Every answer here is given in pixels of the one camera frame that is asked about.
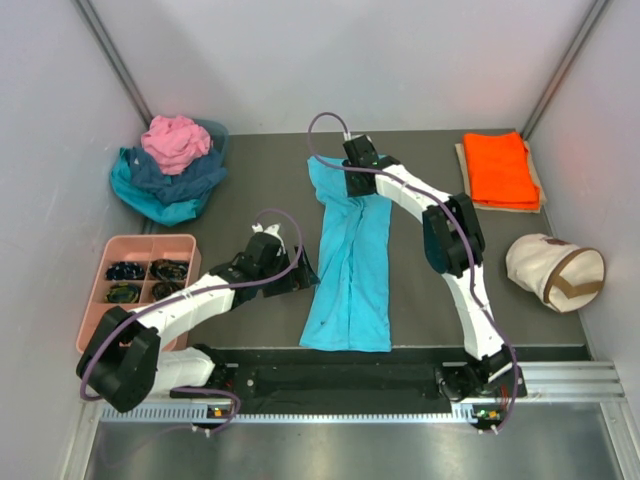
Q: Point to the light blue t shirt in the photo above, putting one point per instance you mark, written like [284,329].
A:
[350,307]

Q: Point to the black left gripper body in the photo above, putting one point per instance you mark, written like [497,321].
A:
[276,286]

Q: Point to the teal plastic laundry bin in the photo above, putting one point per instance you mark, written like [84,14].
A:
[219,134]

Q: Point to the cream canvas drawstring bag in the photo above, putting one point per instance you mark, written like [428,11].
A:
[565,277]

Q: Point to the grey slotted cable duct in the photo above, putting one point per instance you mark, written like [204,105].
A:
[204,414]

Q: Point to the pink compartment tray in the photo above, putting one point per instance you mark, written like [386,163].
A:
[100,318]

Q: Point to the dark hair tie green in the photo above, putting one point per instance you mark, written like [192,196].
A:
[123,293]

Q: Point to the teal t shirt in bin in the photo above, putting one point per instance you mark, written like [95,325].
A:
[147,204]

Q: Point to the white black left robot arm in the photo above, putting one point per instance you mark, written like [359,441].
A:
[126,359]

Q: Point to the dark blue t shirt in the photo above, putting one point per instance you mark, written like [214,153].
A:
[194,183]

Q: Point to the folded orange t shirt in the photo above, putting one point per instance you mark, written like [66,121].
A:
[499,173]

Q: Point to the pink t shirt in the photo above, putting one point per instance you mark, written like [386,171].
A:
[175,143]

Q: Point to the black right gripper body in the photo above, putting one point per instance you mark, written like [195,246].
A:
[353,184]

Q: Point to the dark hair tie blue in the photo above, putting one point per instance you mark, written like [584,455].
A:
[125,270]

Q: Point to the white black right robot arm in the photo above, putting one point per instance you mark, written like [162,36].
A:
[453,245]

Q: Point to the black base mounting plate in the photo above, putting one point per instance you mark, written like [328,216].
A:
[304,381]

